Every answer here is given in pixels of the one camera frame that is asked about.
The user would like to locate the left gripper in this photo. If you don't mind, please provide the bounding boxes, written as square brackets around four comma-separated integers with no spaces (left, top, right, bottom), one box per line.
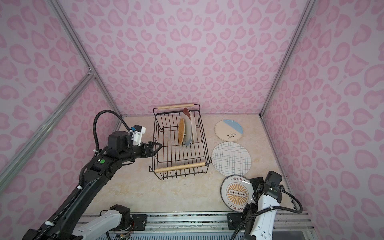
[120,140,163,164]

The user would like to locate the orange sunburst plate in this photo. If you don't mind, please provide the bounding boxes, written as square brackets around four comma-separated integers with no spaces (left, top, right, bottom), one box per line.
[220,175,254,213]

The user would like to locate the black wire dish rack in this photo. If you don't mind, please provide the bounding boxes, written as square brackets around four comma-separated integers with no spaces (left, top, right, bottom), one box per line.
[149,104,212,180]

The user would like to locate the orange woven plate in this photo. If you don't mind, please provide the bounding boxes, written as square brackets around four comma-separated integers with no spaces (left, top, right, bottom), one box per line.
[178,119,186,145]

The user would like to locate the large pink blue plate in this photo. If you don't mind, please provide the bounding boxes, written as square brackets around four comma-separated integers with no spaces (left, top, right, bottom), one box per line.
[182,108,193,146]

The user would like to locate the star patterned plate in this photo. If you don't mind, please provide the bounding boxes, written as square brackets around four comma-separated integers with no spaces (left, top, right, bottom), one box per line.
[190,112,198,144]

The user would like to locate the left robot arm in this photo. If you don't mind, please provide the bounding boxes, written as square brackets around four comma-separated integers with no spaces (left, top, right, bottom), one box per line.
[23,131,163,240]

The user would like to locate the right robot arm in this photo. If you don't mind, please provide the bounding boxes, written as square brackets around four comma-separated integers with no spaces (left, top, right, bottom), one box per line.
[242,171,283,240]

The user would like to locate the white plaid plate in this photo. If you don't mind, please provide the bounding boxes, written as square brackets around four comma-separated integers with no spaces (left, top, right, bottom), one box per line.
[212,142,252,177]

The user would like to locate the cream blue plate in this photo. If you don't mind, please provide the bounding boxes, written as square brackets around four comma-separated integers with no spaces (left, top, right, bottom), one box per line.
[214,120,244,142]

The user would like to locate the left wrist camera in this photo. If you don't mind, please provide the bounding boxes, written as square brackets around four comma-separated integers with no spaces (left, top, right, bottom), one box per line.
[130,125,147,146]

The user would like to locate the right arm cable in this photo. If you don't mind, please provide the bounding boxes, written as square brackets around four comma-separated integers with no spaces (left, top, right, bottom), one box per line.
[229,188,304,240]

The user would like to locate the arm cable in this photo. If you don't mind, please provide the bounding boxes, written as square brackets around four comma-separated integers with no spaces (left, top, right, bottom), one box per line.
[229,188,304,240]
[32,109,130,240]

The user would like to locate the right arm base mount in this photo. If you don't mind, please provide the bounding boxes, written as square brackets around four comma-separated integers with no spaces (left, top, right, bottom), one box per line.
[227,213,246,231]

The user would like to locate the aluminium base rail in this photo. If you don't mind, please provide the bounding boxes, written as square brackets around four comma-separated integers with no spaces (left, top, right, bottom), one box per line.
[73,210,319,240]

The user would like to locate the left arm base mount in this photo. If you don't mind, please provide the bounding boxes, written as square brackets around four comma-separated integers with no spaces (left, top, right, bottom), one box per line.
[110,214,148,232]

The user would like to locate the aluminium frame strut left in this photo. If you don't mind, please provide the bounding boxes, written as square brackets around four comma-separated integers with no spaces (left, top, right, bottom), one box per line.
[1,1,121,193]

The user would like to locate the aluminium frame strut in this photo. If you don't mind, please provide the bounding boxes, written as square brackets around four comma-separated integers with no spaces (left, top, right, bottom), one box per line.
[1,1,121,193]
[259,0,318,119]

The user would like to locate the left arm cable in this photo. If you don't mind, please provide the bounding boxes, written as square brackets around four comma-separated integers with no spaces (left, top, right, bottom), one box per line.
[32,109,130,240]

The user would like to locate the aluminium frame strut right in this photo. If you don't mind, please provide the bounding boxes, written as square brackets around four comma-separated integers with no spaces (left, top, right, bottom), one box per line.
[259,0,318,119]

